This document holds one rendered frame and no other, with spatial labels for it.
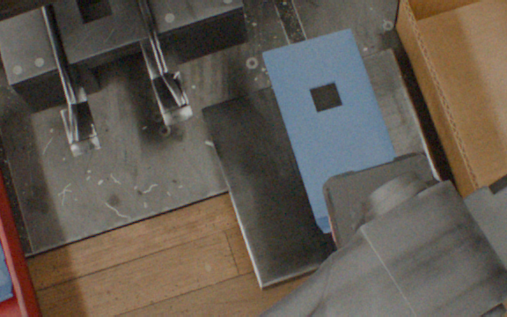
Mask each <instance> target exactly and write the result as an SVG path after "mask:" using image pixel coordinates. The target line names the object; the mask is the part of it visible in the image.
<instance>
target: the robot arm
mask: <svg viewBox="0 0 507 317"><path fill-rule="evenodd" d="M393 160H394V161H390V162H387V163H385V164H381V165H378V166H372V167H368V168H365V169H363V170H359V171H356V172H354V171H353V170H349V171H347V172H343V173H341V174H337V175H334V176H331V177H330V178H329V179H328V180H327V181H326V182H324V183H323V185H322V193H323V196H324V199H325V203H326V204H327V210H328V213H329V222H330V225H331V229H332V234H333V236H334V241H335V242H336V246H337V249H338V251H336V252H334V253H333V254H331V255H329V256H328V258H326V260H325V261H323V263H322V264H321V265H320V268H319V269H318V270H317V271H315V272H314V273H313V274H312V275H311V276H310V277H308V278H307V280H306V281H305V282H304V283H302V284H301V285H299V287H298V288H296V289H295V290H294V291H292V292H291V293H290V294H288V295H286V296H285V298H283V299H282V300H280V301H279V302H277V303H276V304H274V305H273V306H271V307H270V308H268V309H267V310H265V311H263V312H262V313H260V314H258V315H256V316H254V317H502V316H503V315H504V314H505V313H506V312H507V309H506V308H505V306H504V305H503V302H505V301H506V300H507V174H506V175H504V176H502V177H501V178H499V179H498V180H496V181H495V182H494V183H492V184H491V185H489V186H486V185H485V186H482V187H481V188H479V189H477V190H475V191H474V192H473V193H472V194H470V195H468V196H466V198H465V199H463V196H462V195H460V194H459V192H458V191H457V189H456V188H455V187H454V186H453V185H452V184H451V182H450V181H443V182H441V181H439V180H433V179H432V174H431V170H430V164H429V161H428V159H427V158H426V157H425V156H424V155H422V154H421V153H420V152H417V151H413V152H410V153H407V154H404V155H400V156H398V157H395V158H394V159H393Z"/></svg>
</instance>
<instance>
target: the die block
mask: <svg viewBox="0 0 507 317"><path fill-rule="evenodd" d="M101 1H104V0H80V1H79V2H77V5H78V8H79V10H80V13H81V17H82V20H83V22H84V24H85V21H84V18H83V15H82V12H81V8H84V7H87V5H90V4H95V3H98V2H101ZM158 41H159V43H160V45H162V44H165V43H168V42H171V45H172V48H173V52H174V54H175V58H176V61H177V64H182V63H187V62H190V61H193V60H196V59H199V58H200V57H203V56H206V55H210V54H213V53H216V52H219V51H222V50H225V49H227V48H233V47H236V46H238V45H243V43H246V42H249V39H248V33H247V28H246V17H245V11H241V12H238V13H235V14H232V15H230V16H225V17H222V18H218V19H215V20H212V21H209V22H206V24H203V25H200V26H195V27H192V28H188V29H186V30H183V31H179V32H177V33H172V34H169V35H167V36H166V37H163V38H160V39H158ZM139 52H142V48H141V45H137V46H134V47H132V48H129V49H126V50H123V51H121V52H118V53H115V54H112V55H106V56H103V57H100V58H98V60H95V61H92V62H89V63H84V64H81V65H78V68H79V71H80V76H81V78H82V81H83V85H84V89H85V94H86V96H88V95H91V93H94V92H99V91H101V87H100V83H99V79H98V75H97V71H96V69H95V67H97V66H100V65H102V64H105V63H111V62H112V61H114V60H117V59H120V58H123V57H125V56H128V55H133V54H136V53H139ZM13 89H14V91H15V92H16V93H17V94H18V96H19V97H20V98H21V99H22V101H23V102H24V103H25V104H26V106H27V107H28V108H29V109H30V111H31V112H32V113H33V114H36V113H39V112H41V111H44V110H47V109H50V108H52V107H56V106H57V105H60V104H63V103H67V102H68V99H67V96H66V93H65V90H64V86H63V83H62V78H61V75H60V72H59V73H56V74H54V75H50V76H47V77H43V78H40V79H37V80H34V81H33V82H31V83H28V84H25V85H21V86H18V87H15V88H13Z"/></svg>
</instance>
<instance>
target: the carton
mask: <svg viewBox="0 0 507 317"><path fill-rule="evenodd" d="M394 28H396V30H397V33H398V35H399V37H400V42H401V45H402V46H403V49H404V52H405V54H406V57H407V59H408V61H409V64H410V66H411V69H412V71H413V73H414V76H415V81H416V83H417V85H418V88H419V90H420V93H421V95H422V100H424V102H425V105H426V107H427V110H428V113H429V115H430V119H431V121H432V124H433V127H434V130H435V131H436V134H437V138H438V141H439V143H440V146H441V149H442V151H443V154H444V155H445V161H446V163H447V165H448V167H449V170H450V173H451V174H452V177H453V179H454V182H455V185H456V187H457V190H458V191H459V194H460V195H462V196H463V199H465V198H466V196H468V195H470V194H472V193H473V192H474V191H475V190H477V189H479V188H481V187H482V186H485V185H486V186H489V185H491V184H492V183H494V182H495V181H496V180H498V179H499V178H501V177H502V176H504V175H506V174H507V0H398V4H397V9H396V14H395V19H394Z"/></svg>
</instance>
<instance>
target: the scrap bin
mask: <svg viewBox="0 0 507 317"><path fill-rule="evenodd" d="M0 243H1V246H2V248H3V250H4V255H5V257H6V260H5V262H6V264H7V267H8V269H9V271H10V273H11V279H12V282H13V285H14V287H13V296H12V297H10V298H8V299H6V300H3V301H2V302H0V317H42V313H41V310H40V304H39V301H38V299H37V298H36V295H35V290H34V287H33V281H32V278H31V275H30V271H29V268H28V264H27V260H26V257H25V255H24V252H23V248H22V244H21V241H20V237H19V234H18V228H17V226H16V221H15V217H14V215H13V211H12V207H11V201H10V198H9V195H8V191H7V188H6V185H5V180H4V175H3V172H2V168H1V165H0Z"/></svg>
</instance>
